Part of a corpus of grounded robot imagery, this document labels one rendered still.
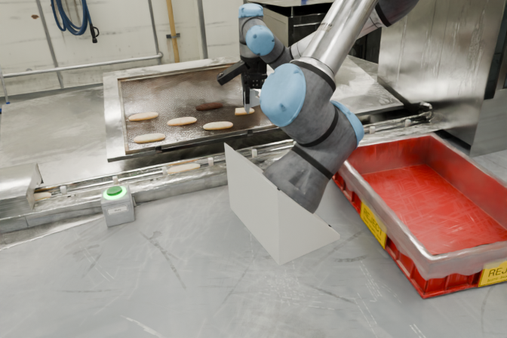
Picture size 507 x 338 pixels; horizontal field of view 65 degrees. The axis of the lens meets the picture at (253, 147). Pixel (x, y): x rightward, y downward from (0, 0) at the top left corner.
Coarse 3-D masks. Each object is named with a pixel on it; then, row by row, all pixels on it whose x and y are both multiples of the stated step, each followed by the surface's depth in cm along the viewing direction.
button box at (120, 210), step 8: (128, 192) 103; (104, 200) 100; (112, 200) 100; (120, 200) 100; (128, 200) 101; (104, 208) 100; (112, 208) 100; (120, 208) 101; (128, 208) 102; (104, 216) 101; (112, 216) 101; (120, 216) 102; (128, 216) 103; (112, 224) 102
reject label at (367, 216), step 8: (368, 208) 94; (360, 216) 99; (368, 216) 95; (368, 224) 95; (376, 224) 91; (376, 232) 92; (384, 232) 88; (384, 240) 88; (504, 264) 77; (488, 272) 77; (496, 272) 78; (504, 272) 78; (480, 280) 78; (488, 280) 78; (496, 280) 79; (504, 280) 79
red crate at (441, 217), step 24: (408, 168) 120; (384, 192) 109; (408, 192) 109; (432, 192) 108; (456, 192) 108; (408, 216) 100; (432, 216) 99; (456, 216) 99; (480, 216) 98; (432, 240) 92; (456, 240) 91; (480, 240) 91; (504, 240) 91; (408, 264) 82; (432, 288) 77; (456, 288) 78
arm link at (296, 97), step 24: (336, 0) 88; (360, 0) 86; (336, 24) 85; (360, 24) 87; (312, 48) 85; (336, 48) 84; (288, 72) 81; (312, 72) 81; (336, 72) 86; (264, 96) 84; (288, 96) 78; (312, 96) 80; (288, 120) 81; (312, 120) 82
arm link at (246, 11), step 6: (240, 6) 121; (246, 6) 120; (252, 6) 120; (258, 6) 120; (240, 12) 120; (246, 12) 118; (252, 12) 118; (258, 12) 119; (240, 18) 121; (246, 18) 119; (240, 24) 121; (240, 30) 123; (240, 36) 124; (240, 42) 126
